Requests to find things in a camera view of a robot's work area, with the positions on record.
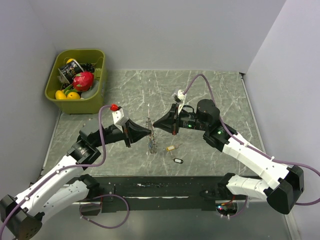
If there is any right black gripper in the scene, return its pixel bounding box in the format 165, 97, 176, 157
153, 102, 209, 135

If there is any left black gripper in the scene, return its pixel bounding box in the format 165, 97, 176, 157
93, 118, 151, 147

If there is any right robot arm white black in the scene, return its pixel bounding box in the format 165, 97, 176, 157
153, 99, 304, 215

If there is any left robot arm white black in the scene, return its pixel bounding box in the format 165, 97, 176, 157
0, 119, 152, 240

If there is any yellow tag key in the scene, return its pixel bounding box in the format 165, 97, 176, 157
165, 144, 181, 152

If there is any black tag key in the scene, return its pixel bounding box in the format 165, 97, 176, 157
171, 155, 184, 164

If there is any olive green plastic bin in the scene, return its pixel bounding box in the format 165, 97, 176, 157
44, 49, 108, 114

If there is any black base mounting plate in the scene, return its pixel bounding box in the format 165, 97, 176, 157
68, 175, 248, 214

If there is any red dragon fruit toy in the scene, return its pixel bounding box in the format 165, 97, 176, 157
72, 71, 94, 92

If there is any yellow mango toy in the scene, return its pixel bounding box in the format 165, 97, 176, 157
66, 92, 81, 100

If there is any yellow lemon toy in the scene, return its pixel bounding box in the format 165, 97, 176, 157
55, 90, 67, 100

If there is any black printed paper cup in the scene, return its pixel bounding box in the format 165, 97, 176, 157
58, 60, 84, 84

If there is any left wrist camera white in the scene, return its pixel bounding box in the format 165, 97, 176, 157
110, 104, 130, 131

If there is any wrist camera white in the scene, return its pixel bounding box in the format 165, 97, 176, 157
171, 88, 186, 115
110, 104, 130, 131

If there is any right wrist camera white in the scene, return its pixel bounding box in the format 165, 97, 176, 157
171, 88, 186, 115

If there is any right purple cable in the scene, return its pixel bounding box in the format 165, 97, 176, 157
183, 73, 320, 219

